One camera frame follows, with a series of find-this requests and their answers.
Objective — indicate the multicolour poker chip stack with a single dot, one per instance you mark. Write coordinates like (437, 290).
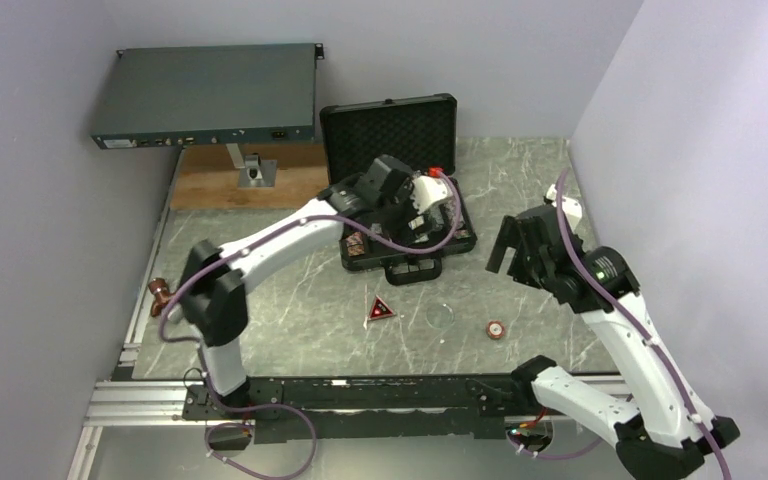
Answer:
(355, 244)

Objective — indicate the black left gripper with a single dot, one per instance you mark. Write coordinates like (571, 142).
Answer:
(402, 229)

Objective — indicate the grey rack network device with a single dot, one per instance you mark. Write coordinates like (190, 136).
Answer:
(228, 94)

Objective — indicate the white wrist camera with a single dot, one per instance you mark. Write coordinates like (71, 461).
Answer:
(430, 190)
(571, 207)

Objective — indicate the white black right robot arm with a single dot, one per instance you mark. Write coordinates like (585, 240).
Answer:
(665, 431)

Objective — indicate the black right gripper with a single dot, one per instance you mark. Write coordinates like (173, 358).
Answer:
(509, 236)

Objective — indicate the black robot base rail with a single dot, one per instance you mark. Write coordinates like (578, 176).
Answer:
(482, 406)

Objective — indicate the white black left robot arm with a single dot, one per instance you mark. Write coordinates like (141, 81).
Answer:
(384, 202)

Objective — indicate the wooden board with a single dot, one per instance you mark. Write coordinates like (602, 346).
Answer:
(207, 179)

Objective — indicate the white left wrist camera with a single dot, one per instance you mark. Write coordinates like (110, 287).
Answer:
(430, 190)

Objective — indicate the black poker set case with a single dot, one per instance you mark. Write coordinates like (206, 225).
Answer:
(420, 132)

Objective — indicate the red triangular dealer button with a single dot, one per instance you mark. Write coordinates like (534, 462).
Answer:
(379, 310)

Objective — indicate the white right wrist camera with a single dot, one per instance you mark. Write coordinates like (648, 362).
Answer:
(571, 207)

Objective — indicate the grey metal bracket stand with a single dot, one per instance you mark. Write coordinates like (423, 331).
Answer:
(254, 171)

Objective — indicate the clear round plastic disc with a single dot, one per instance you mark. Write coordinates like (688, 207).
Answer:
(439, 315)

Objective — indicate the grey copper clamp tool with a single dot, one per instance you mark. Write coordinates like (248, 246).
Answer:
(159, 289)

